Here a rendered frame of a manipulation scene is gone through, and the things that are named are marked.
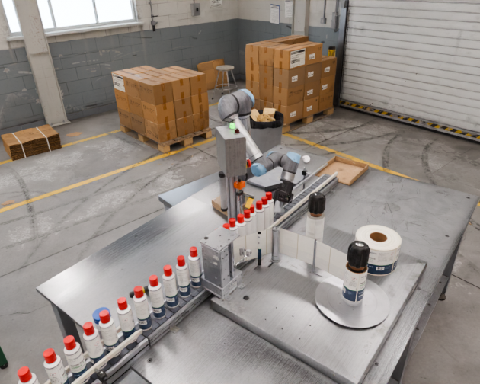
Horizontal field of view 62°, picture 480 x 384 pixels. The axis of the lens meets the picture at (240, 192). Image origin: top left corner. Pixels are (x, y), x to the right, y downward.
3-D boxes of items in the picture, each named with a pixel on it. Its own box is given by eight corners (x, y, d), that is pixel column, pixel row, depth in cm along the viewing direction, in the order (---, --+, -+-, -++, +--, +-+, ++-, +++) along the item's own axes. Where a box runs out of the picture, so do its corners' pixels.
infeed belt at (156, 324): (147, 344, 158) (145, 337, 156) (134, 334, 163) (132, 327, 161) (336, 182, 270) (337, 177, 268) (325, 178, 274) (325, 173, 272)
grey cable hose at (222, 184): (224, 212, 197) (222, 174, 187) (219, 210, 199) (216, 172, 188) (228, 209, 199) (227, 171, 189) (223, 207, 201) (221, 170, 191)
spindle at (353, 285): (357, 309, 164) (366, 254, 149) (337, 300, 168) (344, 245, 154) (366, 297, 170) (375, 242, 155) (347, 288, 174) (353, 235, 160)
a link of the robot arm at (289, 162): (292, 152, 222) (304, 155, 216) (286, 171, 223) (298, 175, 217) (283, 149, 216) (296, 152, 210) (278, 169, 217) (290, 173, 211)
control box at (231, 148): (226, 178, 183) (224, 139, 174) (217, 163, 197) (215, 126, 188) (248, 174, 186) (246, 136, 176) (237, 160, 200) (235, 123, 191)
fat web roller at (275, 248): (276, 264, 192) (276, 232, 182) (268, 260, 194) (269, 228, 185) (281, 259, 195) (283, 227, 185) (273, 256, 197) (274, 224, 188)
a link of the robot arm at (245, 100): (233, 180, 248) (221, 92, 222) (249, 171, 257) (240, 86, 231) (247, 185, 240) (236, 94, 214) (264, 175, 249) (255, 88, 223)
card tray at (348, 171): (350, 185, 267) (350, 180, 265) (315, 175, 281) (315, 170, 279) (367, 169, 287) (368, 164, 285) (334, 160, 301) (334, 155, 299)
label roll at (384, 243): (371, 244, 203) (375, 219, 196) (405, 264, 189) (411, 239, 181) (344, 258, 194) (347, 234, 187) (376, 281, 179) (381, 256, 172)
